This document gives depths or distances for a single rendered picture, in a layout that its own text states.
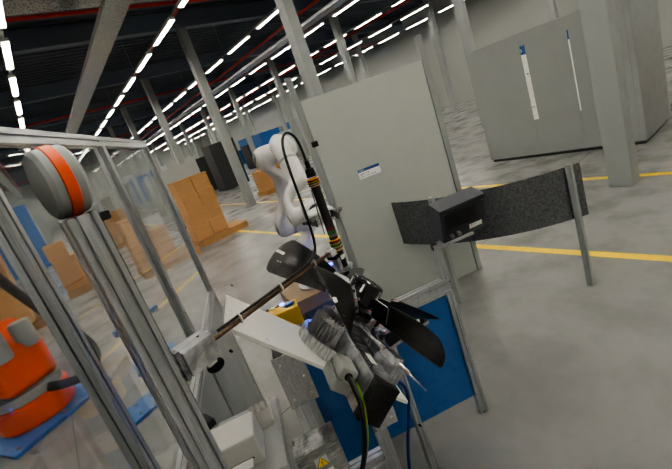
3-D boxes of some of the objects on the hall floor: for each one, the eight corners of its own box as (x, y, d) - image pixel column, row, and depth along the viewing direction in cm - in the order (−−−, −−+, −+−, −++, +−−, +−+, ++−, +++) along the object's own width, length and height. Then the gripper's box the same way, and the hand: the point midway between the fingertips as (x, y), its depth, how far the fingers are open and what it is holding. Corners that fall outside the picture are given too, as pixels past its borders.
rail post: (481, 413, 221) (446, 294, 202) (477, 409, 225) (442, 291, 206) (487, 410, 222) (453, 291, 203) (483, 406, 225) (449, 288, 206)
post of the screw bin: (434, 473, 196) (388, 340, 177) (430, 470, 199) (384, 338, 180) (438, 469, 198) (392, 337, 178) (434, 466, 201) (388, 335, 181)
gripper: (294, 211, 157) (301, 218, 140) (333, 195, 160) (345, 201, 143) (300, 228, 159) (308, 237, 142) (339, 212, 162) (351, 219, 145)
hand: (326, 218), depth 144 cm, fingers open, 8 cm apart
